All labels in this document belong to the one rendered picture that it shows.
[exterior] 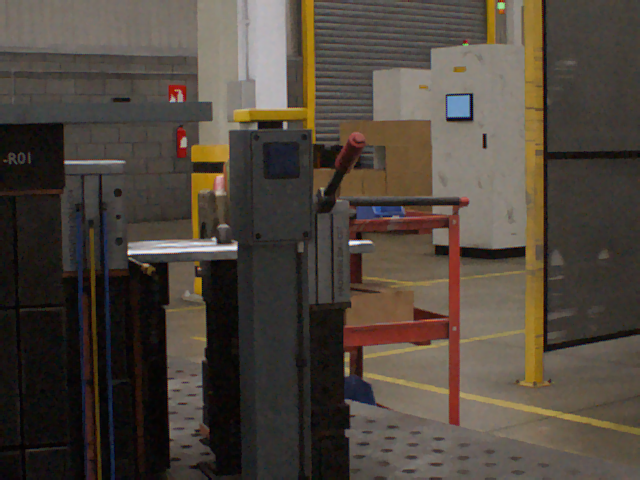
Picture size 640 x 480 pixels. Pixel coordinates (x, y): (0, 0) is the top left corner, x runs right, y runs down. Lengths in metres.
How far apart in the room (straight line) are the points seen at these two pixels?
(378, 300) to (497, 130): 7.98
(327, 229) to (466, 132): 10.31
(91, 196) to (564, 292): 4.66
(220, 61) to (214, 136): 0.52
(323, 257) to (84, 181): 0.28
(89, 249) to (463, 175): 10.47
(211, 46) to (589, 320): 3.78
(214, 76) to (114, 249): 7.32
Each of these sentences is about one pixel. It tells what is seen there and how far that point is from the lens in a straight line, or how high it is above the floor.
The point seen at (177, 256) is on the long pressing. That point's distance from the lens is 1.46.
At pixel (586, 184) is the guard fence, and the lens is 5.94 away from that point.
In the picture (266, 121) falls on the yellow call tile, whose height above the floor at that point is 1.15.
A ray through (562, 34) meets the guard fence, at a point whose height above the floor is 1.61.
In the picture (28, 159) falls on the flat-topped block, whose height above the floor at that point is 1.12.
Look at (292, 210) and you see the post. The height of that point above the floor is 1.06.
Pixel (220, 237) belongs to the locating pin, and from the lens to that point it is 1.56.
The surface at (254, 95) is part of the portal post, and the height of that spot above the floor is 1.32.
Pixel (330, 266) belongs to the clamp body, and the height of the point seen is 0.99.
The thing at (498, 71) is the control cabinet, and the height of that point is 1.74.
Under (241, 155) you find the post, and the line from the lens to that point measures 1.21.
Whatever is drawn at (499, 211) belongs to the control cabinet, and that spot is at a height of 0.45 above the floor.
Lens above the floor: 1.13
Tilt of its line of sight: 5 degrees down
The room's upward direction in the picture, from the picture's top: 1 degrees counter-clockwise
